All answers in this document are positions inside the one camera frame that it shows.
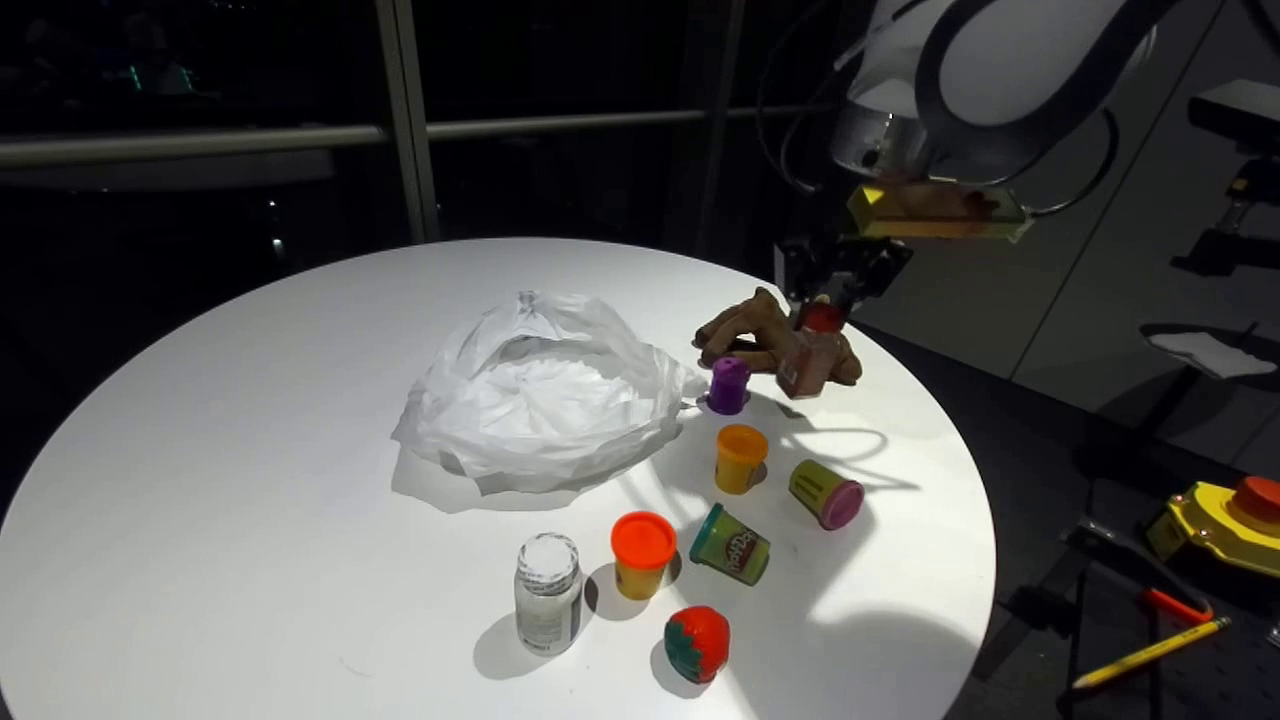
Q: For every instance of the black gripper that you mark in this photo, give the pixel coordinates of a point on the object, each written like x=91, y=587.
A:
x=862, y=258

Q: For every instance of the small purple container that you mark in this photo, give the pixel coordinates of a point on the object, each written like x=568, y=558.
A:
x=730, y=387

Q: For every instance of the green tub red label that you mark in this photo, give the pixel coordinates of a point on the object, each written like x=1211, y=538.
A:
x=730, y=544

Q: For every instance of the yellow tub orange lid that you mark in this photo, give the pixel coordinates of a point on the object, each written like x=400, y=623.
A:
x=647, y=542

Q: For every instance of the glass jar white powder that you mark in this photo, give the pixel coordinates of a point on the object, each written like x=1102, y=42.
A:
x=550, y=602

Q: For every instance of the brown plush reindeer toy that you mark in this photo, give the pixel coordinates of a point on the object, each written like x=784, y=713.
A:
x=745, y=330

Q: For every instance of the yellow-green tub pink lid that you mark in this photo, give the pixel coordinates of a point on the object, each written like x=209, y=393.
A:
x=827, y=495

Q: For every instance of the white plastic bag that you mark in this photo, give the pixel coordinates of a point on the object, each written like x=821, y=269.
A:
x=545, y=402

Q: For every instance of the red green ball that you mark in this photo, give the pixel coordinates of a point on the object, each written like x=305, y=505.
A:
x=696, y=641

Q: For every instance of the grey flat stand plate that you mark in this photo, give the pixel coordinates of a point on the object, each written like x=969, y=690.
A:
x=1213, y=353

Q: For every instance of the black and red tool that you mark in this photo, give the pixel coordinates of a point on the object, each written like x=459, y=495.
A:
x=1133, y=563

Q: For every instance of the yellow emergency stop box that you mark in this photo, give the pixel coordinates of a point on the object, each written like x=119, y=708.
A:
x=1221, y=526

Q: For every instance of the yellow pencil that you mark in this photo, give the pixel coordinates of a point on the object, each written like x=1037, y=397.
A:
x=1147, y=653

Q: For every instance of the tan wooden mount plate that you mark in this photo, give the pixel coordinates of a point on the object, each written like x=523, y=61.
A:
x=933, y=211

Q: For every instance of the black camera on stand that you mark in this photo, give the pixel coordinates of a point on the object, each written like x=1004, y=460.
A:
x=1244, y=114

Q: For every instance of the grey window post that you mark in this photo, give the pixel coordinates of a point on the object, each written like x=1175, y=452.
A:
x=407, y=123

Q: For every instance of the grey horizontal window rail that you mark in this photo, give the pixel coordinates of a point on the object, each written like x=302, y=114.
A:
x=184, y=142

